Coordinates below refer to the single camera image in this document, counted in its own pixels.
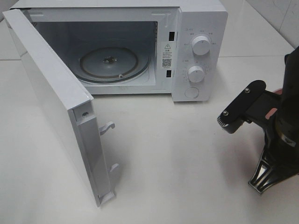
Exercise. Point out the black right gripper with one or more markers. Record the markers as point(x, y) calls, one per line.
point(280, 156)

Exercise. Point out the white round door button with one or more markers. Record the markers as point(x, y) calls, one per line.
point(192, 92)

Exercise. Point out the white microwave door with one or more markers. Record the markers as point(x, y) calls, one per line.
point(67, 105)

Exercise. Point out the pink round plate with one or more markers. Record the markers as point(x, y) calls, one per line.
point(273, 110)

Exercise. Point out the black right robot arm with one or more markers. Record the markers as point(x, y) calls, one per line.
point(290, 96)

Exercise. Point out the lower white round knob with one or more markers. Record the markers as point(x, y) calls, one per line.
point(196, 74)

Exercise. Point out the white round knob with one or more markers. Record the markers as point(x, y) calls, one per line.
point(201, 44)
point(196, 74)

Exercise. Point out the upper white round knob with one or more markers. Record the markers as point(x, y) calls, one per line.
point(201, 44)

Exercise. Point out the white microwave oven body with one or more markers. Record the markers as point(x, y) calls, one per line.
point(162, 28)

